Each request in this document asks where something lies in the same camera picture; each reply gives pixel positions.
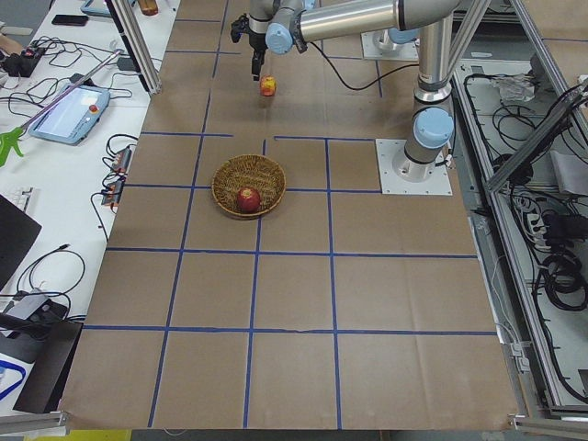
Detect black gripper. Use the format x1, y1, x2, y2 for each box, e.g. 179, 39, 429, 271
230, 14, 268, 81

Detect red yellow apple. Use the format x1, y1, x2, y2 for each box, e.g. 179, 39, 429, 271
259, 75, 277, 97

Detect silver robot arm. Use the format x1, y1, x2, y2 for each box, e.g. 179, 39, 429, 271
374, 28, 420, 51
230, 0, 458, 183

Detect round wicker basket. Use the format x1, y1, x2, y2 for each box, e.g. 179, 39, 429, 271
211, 154, 286, 220

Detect dark red apple in basket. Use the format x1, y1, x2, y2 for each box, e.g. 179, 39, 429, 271
236, 187, 261, 213

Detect blue teach pendant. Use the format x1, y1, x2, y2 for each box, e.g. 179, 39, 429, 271
28, 85, 111, 145

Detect black smartphone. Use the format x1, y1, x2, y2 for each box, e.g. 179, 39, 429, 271
51, 14, 89, 27

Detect green grabber tool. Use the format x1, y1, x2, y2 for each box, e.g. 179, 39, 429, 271
1, 49, 124, 166

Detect white keyboard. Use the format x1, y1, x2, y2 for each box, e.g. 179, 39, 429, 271
2, 187, 40, 212

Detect black laptop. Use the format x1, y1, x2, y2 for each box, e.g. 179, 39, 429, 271
0, 197, 42, 288

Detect black box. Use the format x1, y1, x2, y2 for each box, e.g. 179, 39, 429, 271
13, 322, 83, 413

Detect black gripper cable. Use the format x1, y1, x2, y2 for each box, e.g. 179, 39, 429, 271
310, 40, 422, 91

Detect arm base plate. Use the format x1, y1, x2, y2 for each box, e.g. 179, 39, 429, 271
375, 139, 453, 197
361, 29, 419, 62

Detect aluminium frame post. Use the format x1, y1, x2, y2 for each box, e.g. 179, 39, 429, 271
106, 0, 162, 96

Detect coiled black cables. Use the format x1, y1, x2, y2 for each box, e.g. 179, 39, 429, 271
530, 247, 588, 313

